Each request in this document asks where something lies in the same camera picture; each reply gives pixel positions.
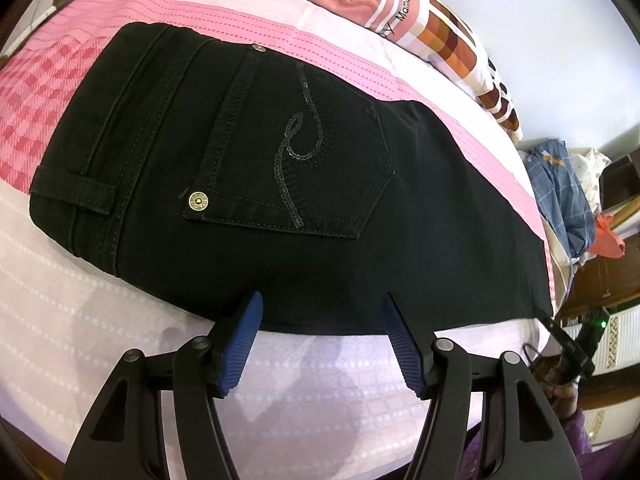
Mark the person's right hand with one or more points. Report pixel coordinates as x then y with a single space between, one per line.
562 396

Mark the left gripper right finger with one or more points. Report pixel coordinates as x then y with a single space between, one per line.
495 403

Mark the black jeans pant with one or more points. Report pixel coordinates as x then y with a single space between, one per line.
205 173

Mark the pink patterned bedsheet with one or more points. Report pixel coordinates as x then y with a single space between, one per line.
306 407

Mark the orange red cloth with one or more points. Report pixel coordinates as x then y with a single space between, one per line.
607 244

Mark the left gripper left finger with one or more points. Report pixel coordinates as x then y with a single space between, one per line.
122 436

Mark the white cloth pile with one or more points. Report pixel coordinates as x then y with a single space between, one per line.
589 164

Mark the brown wooden furniture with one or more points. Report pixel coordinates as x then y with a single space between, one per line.
606 290

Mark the blue checked cloth pile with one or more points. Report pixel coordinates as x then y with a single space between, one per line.
559 195

